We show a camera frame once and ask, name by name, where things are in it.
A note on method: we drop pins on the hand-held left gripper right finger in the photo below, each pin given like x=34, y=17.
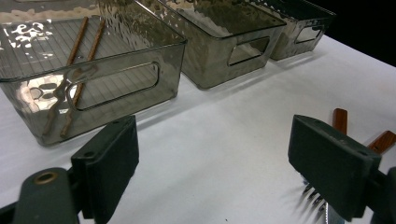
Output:
x=333, y=165

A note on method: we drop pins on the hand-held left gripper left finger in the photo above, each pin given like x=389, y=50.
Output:
x=106, y=168

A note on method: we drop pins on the smoky clear plastic bin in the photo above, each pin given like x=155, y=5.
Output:
x=174, y=77
x=211, y=62
x=286, y=46

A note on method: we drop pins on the brown wooden chopstick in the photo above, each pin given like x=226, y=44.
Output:
x=95, y=46
x=76, y=46

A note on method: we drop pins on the white table sheet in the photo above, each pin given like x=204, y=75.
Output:
x=218, y=140

